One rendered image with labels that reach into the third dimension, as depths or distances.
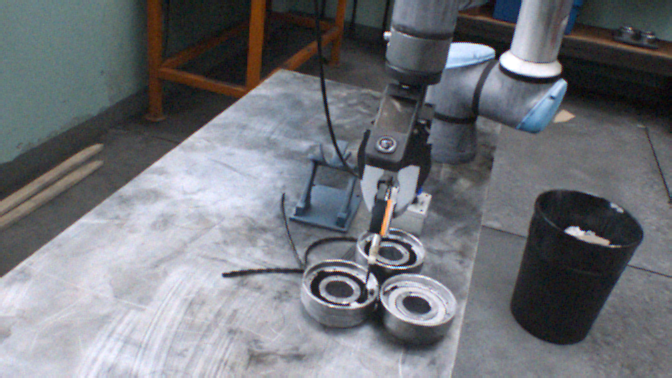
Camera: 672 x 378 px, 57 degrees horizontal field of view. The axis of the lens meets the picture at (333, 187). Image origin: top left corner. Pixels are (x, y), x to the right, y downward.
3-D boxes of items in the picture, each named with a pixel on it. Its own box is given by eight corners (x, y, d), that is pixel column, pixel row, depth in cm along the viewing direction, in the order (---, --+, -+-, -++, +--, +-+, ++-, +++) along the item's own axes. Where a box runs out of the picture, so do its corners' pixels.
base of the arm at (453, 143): (415, 127, 144) (423, 87, 140) (479, 143, 141) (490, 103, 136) (401, 153, 132) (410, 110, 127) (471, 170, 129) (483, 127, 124)
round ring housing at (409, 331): (465, 327, 86) (472, 304, 84) (416, 360, 79) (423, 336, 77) (409, 286, 92) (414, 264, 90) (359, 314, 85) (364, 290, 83)
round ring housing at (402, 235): (387, 241, 102) (391, 220, 100) (434, 275, 95) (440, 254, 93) (339, 261, 95) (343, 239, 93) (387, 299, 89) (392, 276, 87)
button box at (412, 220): (419, 236, 104) (425, 212, 102) (379, 225, 106) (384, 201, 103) (427, 213, 111) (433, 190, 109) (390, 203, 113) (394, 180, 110)
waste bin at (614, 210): (600, 365, 200) (651, 258, 178) (497, 334, 206) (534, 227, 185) (594, 302, 228) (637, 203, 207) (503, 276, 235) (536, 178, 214)
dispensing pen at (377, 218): (351, 294, 82) (381, 171, 83) (354, 292, 86) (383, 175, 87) (367, 298, 81) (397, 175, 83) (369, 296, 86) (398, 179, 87)
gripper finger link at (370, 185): (380, 197, 90) (398, 142, 85) (371, 217, 85) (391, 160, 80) (359, 190, 90) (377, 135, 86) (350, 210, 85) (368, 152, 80)
